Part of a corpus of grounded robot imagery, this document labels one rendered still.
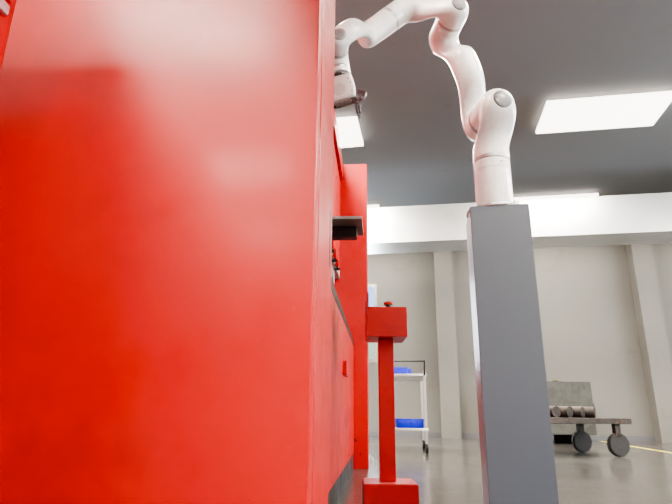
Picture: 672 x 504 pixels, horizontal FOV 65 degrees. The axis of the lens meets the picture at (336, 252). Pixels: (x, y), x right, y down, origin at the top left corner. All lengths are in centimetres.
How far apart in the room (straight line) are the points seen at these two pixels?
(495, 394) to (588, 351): 786
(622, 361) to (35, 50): 919
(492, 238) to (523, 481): 69
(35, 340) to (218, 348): 24
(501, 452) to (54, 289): 123
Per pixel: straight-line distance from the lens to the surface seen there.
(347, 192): 425
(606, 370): 949
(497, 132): 188
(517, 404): 163
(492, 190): 180
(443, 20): 207
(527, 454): 163
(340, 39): 186
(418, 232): 691
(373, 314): 214
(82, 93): 90
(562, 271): 962
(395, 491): 213
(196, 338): 69
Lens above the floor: 37
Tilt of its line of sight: 17 degrees up
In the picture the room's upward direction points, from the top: 1 degrees clockwise
